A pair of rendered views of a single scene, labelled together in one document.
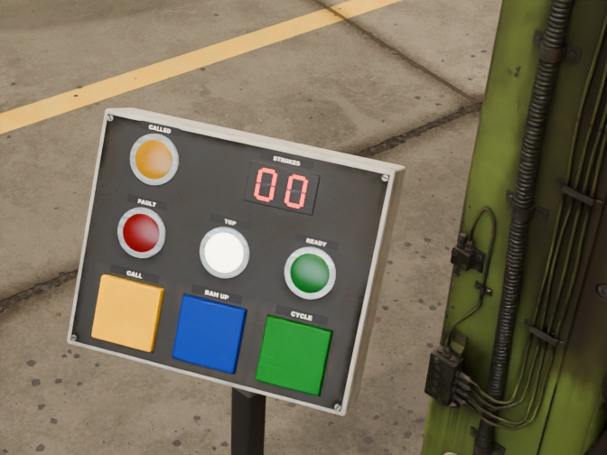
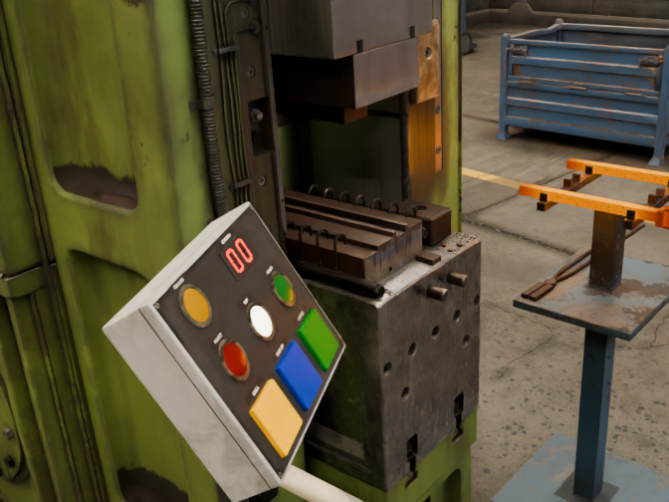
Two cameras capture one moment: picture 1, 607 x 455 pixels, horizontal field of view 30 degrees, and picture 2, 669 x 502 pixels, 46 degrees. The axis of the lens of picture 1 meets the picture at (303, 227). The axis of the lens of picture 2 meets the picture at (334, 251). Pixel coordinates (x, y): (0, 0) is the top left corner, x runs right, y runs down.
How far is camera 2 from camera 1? 138 cm
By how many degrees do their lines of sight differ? 75
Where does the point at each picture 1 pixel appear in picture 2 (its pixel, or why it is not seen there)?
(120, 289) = (265, 404)
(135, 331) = (291, 418)
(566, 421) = not seen: hidden behind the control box
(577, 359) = not seen: hidden behind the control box
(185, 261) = (258, 349)
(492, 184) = (197, 226)
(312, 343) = (317, 321)
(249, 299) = (286, 334)
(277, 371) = (326, 353)
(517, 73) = (187, 137)
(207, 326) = (298, 369)
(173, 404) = not seen: outside the picture
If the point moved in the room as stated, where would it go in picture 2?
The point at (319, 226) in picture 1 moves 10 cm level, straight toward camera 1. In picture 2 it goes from (262, 260) to (331, 256)
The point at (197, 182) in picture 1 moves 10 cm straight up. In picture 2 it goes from (218, 296) to (208, 224)
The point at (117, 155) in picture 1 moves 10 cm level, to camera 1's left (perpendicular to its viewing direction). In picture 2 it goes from (182, 327) to (166, 372)
